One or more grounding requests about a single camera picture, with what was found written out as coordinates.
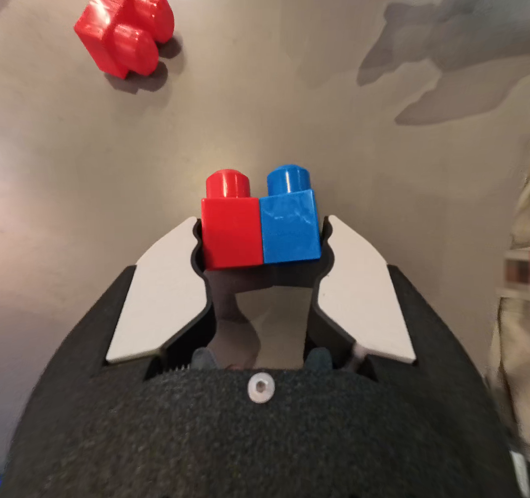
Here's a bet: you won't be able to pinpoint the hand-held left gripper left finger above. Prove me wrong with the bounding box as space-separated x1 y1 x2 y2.
105 216 218 369

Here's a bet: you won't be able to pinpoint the red single-stud toy block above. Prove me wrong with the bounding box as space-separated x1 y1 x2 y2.
202 169 265 271

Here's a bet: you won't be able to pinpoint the person's beige trousers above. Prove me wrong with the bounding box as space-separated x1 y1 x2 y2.
486 175 530 445

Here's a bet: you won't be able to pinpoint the blue single-stud toy block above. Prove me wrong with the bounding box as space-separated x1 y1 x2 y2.
259 164 322 265

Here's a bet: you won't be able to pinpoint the red two-stud toy block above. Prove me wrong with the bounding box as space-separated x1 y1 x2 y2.
74 0 175 80

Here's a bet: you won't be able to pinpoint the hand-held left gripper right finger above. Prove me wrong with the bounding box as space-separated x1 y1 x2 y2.
306 215 417 372

